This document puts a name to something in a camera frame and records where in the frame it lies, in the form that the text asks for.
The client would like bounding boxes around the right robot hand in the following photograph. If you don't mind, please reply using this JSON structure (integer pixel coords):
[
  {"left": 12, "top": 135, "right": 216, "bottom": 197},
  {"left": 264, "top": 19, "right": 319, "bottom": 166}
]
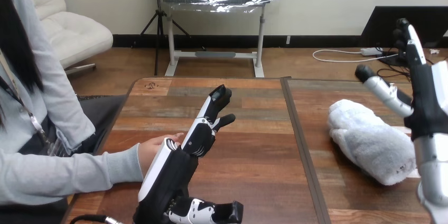
[{"left": 354, "top": 17, "right": 448, "bottom": 142}]

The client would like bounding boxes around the person's hand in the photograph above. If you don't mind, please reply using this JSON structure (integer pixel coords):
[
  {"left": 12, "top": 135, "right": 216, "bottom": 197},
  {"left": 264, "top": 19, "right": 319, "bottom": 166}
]
[{"left": 137, "top": 132, "right": 185, "bottom": 178}]

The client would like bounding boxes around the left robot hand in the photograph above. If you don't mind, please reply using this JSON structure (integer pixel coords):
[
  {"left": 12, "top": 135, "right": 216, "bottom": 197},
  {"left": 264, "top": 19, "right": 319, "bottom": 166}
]
[{"left": 133, "top": 84, "right": 244, "bottom": 224}]

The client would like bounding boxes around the person's forearm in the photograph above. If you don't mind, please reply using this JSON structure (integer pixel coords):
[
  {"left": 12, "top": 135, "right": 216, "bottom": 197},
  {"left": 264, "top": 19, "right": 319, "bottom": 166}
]
[{"left": 0, "top": 143, "right": 145, "bottom": 207}]

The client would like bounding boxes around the rolled white towel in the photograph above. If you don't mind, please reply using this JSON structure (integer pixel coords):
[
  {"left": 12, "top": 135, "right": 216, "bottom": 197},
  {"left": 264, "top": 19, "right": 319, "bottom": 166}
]
[{"left": 326, "top": 99, "right": 417, "bottom": 186}]

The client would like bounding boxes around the person's body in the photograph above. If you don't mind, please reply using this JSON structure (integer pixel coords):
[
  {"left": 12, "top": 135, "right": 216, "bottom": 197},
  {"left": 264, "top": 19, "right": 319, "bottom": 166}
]
[{"left": 0, "top": 0, "right": 127, "bottom": 224}]

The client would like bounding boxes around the white power strip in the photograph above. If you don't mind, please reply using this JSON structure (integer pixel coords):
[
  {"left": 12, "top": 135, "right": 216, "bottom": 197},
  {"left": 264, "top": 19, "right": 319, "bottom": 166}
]
[{"left": 360, "top": 46, "right": 383, "bottom": 57}]

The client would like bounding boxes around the dark screen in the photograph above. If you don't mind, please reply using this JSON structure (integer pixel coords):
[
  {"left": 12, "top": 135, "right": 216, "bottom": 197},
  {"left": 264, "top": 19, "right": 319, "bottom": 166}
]
[{"left": 360, "top": 5, "right": 448, "bottom": 49}]

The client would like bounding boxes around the black tripod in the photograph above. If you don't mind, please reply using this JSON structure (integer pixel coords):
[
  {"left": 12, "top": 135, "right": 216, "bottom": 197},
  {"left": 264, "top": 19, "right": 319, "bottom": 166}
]
[{"left": 131, "top": 0, "right": 207, "bottom": 77}]

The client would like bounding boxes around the white desk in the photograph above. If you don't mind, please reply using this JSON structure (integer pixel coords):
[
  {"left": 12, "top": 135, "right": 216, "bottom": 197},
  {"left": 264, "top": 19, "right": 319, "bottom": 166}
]
[{"left": 145, "top": 0, "right": 267, "bottom": 79}]

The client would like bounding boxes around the white cushioned chair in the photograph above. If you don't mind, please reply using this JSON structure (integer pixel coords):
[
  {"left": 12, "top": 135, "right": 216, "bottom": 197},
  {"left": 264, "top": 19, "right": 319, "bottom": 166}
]
[{"left": 17, "top": 0, "right": 114, "bottom": 77}]

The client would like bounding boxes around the tangle of cables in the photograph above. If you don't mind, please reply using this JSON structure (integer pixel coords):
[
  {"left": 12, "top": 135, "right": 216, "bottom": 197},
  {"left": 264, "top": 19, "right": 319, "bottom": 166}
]
[{"left": 312, "top": 43, "right": 435, "bottom": 84}]

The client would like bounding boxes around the black cable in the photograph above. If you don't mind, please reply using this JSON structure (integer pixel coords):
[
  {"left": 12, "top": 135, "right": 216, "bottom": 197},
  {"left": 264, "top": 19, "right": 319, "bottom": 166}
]
[{"left": 69, "top": 213, "right": 125, "bottom": 224}]

